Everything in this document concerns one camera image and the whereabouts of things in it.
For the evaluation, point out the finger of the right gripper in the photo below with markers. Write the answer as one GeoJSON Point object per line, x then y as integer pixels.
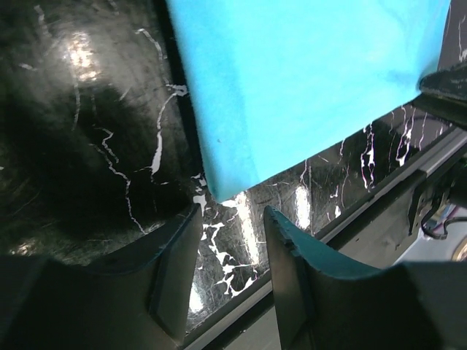
{"type": "Point", "coordinates": [443, 94]}

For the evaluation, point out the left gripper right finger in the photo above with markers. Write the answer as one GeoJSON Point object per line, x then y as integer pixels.
{"type": "Point", "coordinates": [327, 300]}

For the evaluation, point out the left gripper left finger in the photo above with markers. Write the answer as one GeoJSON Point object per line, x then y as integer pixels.
{"type": "Point", "coordinates": [136, 297]}

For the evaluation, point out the cyan t shirt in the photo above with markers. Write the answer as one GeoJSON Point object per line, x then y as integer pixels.
{"type": "Point", "coordinates": [275, 82]}

